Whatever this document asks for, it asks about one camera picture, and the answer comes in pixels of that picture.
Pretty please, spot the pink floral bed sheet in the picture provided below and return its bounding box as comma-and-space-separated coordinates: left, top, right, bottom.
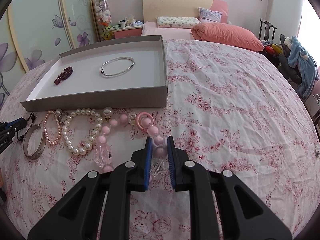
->
1, 40, 319, 239

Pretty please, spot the floral sliding wardrobe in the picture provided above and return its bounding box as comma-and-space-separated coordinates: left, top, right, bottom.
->
1, 0, 99, 104

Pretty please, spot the floral white pillow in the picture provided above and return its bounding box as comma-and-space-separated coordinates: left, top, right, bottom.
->
156, 16, 201, 29

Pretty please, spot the white pearl necklace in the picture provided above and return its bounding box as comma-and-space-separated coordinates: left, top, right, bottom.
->
55, 107, 104, 156

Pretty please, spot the black bead chain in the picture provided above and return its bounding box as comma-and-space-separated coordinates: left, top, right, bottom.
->
17, 112, 36, 143

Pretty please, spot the beige pink headboard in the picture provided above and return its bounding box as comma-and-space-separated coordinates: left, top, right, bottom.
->
142, 0, 228, 23

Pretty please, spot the small pink pearl bracelet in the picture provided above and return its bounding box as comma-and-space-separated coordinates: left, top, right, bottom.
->
43, 110, 62, 146

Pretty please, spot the large pink bead necklace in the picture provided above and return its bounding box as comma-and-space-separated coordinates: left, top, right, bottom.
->
93, 112, 168, 181

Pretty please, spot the dark red bead bracelet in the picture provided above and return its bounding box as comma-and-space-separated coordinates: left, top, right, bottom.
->
54, 66, 74, 85

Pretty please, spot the wide silver cuff bangle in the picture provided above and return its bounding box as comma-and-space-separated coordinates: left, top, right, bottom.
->
23, 125, 46, 160

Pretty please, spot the pink nightstand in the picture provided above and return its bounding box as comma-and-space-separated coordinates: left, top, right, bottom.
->
113, 25, 143, 39

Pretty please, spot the blue plush robe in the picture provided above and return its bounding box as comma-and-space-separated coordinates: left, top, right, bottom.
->
288, 36, 319, 100

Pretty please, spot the clear tube of plush toys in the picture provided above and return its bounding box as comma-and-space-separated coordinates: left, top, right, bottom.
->
94, 0, 112, 41

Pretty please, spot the pearl earring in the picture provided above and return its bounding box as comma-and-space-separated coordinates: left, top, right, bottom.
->
103, 107, 113, 122

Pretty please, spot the pearl ring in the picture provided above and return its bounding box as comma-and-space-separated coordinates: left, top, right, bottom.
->
55, 108, 69, 124

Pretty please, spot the grey cardboard tray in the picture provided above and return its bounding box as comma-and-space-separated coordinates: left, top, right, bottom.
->
20, 35, 168, 112

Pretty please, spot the dark wooden chair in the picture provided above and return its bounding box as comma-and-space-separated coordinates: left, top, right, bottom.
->
258, 18, 277, 41

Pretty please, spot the salmon folded duvet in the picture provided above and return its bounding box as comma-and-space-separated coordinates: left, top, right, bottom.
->
191, 22, 264, 52

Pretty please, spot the white mug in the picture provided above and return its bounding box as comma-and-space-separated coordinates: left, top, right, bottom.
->
119, 20, 126, 29

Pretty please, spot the purple patterned pillow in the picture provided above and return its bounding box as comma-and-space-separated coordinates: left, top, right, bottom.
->
199, 7, 222, 23

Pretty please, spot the thin silver bangle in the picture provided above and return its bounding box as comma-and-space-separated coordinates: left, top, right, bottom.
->
100, 57, 135, 78

